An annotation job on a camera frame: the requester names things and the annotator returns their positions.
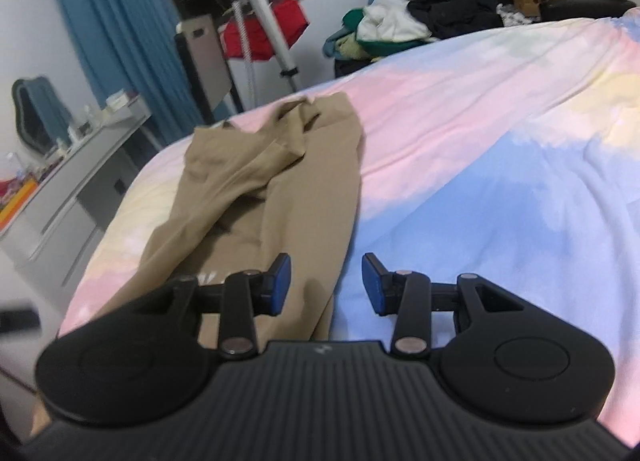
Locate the tan garment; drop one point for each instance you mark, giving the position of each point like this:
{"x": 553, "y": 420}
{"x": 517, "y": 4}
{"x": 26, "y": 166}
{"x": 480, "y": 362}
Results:
{"x": 280, "y": 181}

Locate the tissue box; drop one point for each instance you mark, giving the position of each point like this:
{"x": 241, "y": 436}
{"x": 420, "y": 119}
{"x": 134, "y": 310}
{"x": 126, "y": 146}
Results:
{"x": 117, "y": 100}

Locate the blue curtain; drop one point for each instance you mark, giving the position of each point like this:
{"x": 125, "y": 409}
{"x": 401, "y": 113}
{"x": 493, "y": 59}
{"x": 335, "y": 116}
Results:
{"x": 110, "y": 31}

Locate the black garment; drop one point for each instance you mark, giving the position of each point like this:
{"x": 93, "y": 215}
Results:
{"x": 460, "y": 11}

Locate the wavy-framed mirror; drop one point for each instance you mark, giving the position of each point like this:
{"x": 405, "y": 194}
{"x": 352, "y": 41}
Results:
{"x": 40, "y": 111}

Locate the white vanity desk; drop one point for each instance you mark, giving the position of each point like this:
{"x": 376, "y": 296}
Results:
{"x": 75, "y": 181}

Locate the pastel tie-dye blanket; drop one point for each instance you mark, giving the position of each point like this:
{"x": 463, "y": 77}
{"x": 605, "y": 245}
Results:
{"x": 475, "y": 141}

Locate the light green towel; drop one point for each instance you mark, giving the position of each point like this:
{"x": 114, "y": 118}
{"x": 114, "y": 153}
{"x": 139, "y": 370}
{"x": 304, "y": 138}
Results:
{"x": 352, "y": 48}

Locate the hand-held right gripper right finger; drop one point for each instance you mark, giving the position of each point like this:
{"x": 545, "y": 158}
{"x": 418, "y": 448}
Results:
{"x": 376, "y": 286}

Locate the orange tray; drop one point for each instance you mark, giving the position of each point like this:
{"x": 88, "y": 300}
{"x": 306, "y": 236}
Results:
{"x": 17, "y": 203}

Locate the red garment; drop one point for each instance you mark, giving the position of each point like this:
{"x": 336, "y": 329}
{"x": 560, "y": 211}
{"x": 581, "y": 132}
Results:
{"x": 290, "y": 21}

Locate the garment steamer stand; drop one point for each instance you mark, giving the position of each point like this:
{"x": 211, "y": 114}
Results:
{"x": 272, "y": 31}

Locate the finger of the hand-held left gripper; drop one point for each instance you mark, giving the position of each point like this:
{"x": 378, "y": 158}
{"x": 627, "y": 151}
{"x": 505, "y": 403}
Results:
{"x": 20, "y": 321}

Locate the green garment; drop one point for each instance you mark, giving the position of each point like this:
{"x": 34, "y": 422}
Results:
{"x": 390, "y": 45}

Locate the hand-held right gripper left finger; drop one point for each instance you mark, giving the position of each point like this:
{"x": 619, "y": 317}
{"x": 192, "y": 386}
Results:
{"x": 277, "y": 286}

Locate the black chair with white seat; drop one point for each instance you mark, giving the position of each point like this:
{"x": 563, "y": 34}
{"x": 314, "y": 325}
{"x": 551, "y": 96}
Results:
{"x": 205, "y": 61}

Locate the white garment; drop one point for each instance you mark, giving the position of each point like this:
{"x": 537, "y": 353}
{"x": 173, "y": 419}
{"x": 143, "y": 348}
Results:
{"x": 390, "y": 16}

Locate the blue garment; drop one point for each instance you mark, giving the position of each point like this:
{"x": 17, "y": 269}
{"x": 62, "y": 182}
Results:
{"x": 332, "y": 46}

